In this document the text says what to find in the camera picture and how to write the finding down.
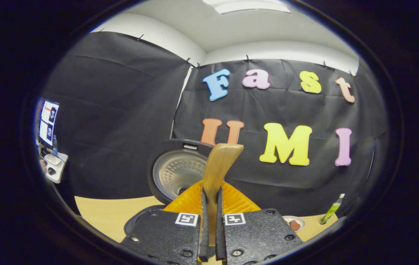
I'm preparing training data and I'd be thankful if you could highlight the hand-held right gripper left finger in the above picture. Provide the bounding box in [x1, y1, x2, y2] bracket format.
[120, 180, 210, 265]

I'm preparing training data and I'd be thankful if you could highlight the wooden spoon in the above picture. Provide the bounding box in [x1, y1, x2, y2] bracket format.
[202, 144, 244, 247]

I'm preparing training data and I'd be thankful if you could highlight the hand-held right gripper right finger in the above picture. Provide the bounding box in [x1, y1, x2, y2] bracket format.
[216, 180, 304, 265]

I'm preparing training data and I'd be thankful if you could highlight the computer monitor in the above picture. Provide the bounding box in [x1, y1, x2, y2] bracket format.
[38, 99, 60, 148]

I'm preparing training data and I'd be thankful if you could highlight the white round plate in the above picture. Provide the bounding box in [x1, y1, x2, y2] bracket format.
[282, 215, 306, 232]

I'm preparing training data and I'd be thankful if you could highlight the green tea bottle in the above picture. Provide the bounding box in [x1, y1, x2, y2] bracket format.
[319, 194, 345, 225]

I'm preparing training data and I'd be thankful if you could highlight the dark grey rice cooker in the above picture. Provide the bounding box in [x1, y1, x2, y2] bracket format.
[124, 139, 228, 236]

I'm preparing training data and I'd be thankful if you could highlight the black backdrop cloth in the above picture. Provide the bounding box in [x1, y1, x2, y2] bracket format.
[38, 31, 390, 218]

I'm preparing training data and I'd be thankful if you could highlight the white side desk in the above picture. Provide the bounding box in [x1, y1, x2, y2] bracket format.
[44, 153, 68, 184]

